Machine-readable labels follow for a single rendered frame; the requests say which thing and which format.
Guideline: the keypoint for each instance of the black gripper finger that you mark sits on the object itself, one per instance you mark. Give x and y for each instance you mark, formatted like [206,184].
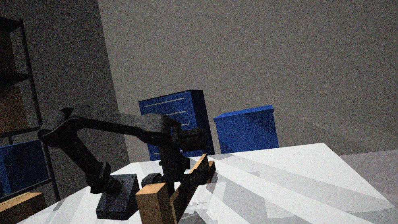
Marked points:
[171,189]
[183,194]

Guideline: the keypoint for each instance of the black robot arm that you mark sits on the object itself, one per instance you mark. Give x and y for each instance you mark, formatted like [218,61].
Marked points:
[60,130]

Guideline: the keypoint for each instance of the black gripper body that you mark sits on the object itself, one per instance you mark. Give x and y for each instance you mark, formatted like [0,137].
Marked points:
[174,172]

